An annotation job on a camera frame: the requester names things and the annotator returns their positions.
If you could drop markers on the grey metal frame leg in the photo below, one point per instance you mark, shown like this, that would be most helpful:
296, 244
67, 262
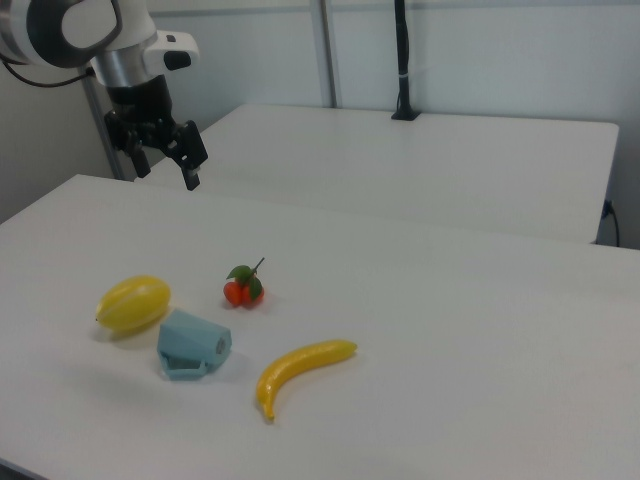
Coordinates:
105, 140

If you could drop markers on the light blue faceted mug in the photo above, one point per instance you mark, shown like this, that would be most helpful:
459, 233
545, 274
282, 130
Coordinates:
192, 347

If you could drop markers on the white side table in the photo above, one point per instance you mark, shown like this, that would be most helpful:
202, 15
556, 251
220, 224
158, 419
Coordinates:
425, 170

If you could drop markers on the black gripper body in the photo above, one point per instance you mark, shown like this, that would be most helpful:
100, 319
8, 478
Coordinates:
142, 102

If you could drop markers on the yellow toy melon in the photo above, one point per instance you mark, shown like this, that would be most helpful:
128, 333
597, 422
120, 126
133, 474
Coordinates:
134, 302

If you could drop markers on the grey partition post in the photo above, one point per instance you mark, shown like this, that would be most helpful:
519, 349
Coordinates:
327, 50

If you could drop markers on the black camera pole with base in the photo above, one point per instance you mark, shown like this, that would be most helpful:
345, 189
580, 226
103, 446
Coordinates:
403, 60

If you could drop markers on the orange toy fruit cluster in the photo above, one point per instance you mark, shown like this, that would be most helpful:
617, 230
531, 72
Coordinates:
243, 290

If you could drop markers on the yellow toy banana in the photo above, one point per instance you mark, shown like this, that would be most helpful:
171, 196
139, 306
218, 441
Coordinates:
295, 367

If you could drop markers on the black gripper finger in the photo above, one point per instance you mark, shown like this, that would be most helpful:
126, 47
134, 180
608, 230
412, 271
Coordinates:
192, 147
142, 162

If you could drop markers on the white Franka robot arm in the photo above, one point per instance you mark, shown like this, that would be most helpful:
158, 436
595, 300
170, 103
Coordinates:
75, 30

